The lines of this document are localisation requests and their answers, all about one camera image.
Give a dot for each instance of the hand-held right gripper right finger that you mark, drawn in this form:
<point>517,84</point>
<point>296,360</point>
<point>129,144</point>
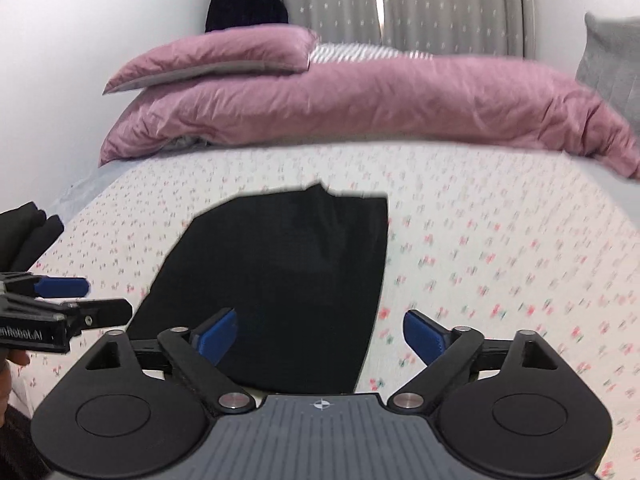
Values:
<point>422,336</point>

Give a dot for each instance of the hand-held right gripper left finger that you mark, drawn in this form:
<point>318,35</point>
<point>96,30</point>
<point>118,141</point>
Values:
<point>220,336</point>

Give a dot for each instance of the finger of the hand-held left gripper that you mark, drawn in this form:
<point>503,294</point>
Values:
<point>100,312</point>
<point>62,287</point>

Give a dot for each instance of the black pants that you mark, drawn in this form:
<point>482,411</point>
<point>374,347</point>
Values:
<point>17,225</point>
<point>42,240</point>
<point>280,270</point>

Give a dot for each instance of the folded black pants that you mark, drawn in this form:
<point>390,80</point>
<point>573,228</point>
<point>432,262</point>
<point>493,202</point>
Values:
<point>42,240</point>
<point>17,225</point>

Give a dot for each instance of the person's left hand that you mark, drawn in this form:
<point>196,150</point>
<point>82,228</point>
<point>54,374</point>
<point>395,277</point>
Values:
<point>15,358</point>

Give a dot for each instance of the light blue sheet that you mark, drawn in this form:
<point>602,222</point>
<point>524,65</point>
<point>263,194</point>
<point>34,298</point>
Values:
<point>85,185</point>

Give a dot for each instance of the cherry print bed sheet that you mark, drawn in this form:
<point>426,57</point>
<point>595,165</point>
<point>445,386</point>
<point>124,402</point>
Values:
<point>500,240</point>

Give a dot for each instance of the grey cloth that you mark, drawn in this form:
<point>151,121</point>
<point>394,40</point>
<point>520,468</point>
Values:
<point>185,142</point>

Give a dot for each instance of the pink duvet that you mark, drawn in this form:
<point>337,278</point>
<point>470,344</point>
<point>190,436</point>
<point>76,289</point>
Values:
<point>375,100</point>

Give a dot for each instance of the pink pillow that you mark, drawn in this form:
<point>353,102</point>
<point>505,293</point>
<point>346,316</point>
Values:
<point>225,50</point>

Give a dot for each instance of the striped pillow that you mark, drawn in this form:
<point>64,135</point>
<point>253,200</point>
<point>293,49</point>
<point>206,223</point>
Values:
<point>370,52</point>

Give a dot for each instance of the grey pillow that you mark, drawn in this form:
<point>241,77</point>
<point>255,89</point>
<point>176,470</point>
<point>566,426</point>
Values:
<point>612,65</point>

